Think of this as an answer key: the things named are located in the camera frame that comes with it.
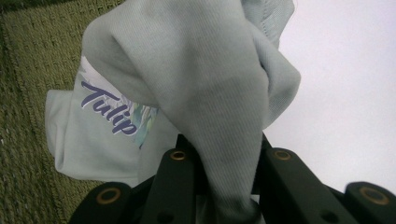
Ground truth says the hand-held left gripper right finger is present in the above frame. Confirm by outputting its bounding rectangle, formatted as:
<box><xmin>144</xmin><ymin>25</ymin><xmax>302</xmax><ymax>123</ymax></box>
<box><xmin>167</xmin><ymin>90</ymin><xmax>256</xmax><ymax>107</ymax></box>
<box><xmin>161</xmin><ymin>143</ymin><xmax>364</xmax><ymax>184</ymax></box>
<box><xmin>251</xmin><ymin>133</ymin><xmax>360</xmax><ymax>224</ymax></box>

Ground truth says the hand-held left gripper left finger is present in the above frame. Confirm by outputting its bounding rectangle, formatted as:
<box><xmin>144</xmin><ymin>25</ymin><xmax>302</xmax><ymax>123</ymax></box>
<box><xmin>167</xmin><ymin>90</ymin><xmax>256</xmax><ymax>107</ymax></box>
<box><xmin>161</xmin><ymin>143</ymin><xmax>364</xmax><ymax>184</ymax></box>
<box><xmin>139</xmin><ymin>133</ymin><xmax>202</xmax><ymax>224</ymax></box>

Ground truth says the pale green printed t-shirt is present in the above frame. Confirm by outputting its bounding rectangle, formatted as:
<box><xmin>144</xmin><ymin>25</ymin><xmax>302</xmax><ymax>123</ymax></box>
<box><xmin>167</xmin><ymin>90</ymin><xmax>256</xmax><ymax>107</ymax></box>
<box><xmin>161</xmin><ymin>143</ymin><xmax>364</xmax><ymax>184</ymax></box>
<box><xmin>44</xmin><ymin>0</ymin><xmax>303</xmax><ymax>224</ymax></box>

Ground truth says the olive green knitted blanket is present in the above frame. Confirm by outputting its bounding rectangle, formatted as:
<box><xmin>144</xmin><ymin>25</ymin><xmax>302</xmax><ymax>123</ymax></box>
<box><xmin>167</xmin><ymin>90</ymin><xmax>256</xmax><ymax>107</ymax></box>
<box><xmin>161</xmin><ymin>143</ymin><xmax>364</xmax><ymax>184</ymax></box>
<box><xmin>0</xmin><ymin>0</ymin><xmax>126</xmax><ymax>224</ymax></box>

